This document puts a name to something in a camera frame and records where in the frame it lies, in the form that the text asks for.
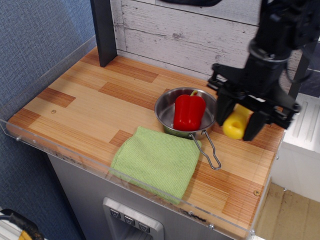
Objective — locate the clear acrylic guard rail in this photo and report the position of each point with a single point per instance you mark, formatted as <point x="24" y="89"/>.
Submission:
<point x="28" y="182"/>

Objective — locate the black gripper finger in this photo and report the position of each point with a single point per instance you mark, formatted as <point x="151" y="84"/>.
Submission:
<point x="256" y="122"/>
<point x="225" y="106"/>

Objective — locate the grey cabinet with dispenser panel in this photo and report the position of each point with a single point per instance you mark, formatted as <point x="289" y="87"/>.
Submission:
<point x="109" y="209"/>

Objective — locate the dark left frame post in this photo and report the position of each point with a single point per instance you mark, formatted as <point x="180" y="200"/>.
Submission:
<point x="104" y="31"/>

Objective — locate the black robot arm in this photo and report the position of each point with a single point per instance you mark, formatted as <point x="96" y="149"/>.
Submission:
<point x="284" y="26"/>

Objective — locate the yellow and black object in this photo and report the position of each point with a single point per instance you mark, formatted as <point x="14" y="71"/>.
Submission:
<point x="13" y="227"/>

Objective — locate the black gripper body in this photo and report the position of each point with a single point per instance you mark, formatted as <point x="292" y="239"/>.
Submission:
<point x="256" y="86"/>

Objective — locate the small steel pan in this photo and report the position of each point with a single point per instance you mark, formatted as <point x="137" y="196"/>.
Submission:
<point x="164" y="112"/>

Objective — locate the green cloth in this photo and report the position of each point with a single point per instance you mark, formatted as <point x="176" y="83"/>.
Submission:
<point x="160" y="163"/>

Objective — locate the dark right frame post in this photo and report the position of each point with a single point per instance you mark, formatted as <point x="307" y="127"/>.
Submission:
<point x="305" y="61"/>

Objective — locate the red bell pepper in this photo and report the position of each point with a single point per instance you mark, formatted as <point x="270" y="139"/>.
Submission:
<point x="189" y="111"/>

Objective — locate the dark frame post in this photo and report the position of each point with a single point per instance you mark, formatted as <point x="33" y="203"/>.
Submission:
<point x="305" y="61"/>
<point x="104" y="31"/>

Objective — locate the yellow handled white toy knife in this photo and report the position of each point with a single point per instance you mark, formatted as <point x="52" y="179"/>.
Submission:
<point x="236" y="123"/>

